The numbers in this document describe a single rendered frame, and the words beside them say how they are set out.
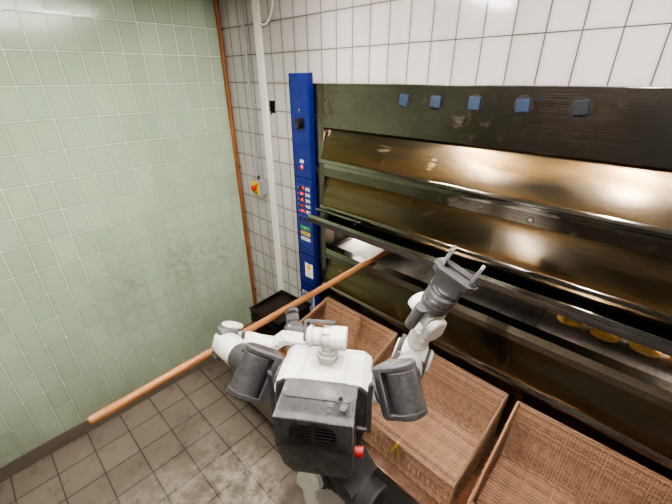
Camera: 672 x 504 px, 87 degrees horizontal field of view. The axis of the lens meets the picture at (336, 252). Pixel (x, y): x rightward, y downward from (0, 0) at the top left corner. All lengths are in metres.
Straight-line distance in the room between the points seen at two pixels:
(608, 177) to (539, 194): 0.20
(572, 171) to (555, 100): 0.24
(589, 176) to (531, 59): 0.42
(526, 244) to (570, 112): 0.48
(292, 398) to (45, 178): 1.82
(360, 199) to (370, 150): 0.27
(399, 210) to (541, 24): 0.86
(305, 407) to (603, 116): 1.20
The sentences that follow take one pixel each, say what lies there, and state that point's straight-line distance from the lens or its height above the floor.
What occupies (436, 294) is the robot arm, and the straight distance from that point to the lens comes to 1.01.
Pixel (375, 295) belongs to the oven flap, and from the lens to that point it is 2.05.
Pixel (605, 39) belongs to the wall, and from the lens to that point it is 1.41.
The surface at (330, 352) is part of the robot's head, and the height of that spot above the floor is 1.44.
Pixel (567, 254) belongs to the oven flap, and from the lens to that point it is 1.52.
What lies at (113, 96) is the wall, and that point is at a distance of 2.42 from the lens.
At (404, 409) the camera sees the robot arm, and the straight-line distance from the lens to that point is 1.05.
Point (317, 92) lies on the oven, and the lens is 2.01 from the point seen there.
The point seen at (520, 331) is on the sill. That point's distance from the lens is 1.70.
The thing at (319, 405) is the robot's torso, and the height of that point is 1.40.
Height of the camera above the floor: 2.13
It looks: 26 degrees down
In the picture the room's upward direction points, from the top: straight up
